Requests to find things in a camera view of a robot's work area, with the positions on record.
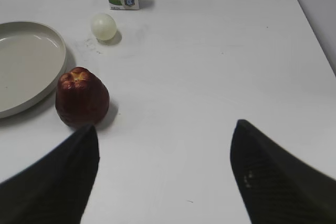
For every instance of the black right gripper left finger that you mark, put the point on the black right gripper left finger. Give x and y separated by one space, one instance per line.
56 188

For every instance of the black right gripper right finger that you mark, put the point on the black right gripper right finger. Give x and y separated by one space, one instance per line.
277 187

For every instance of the dark red wax apple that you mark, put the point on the dark red wax apple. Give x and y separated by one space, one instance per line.
81 98

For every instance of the beige round plate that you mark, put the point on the beige round plate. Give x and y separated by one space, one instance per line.
33 57

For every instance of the white egg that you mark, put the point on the white egg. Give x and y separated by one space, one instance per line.
103 26

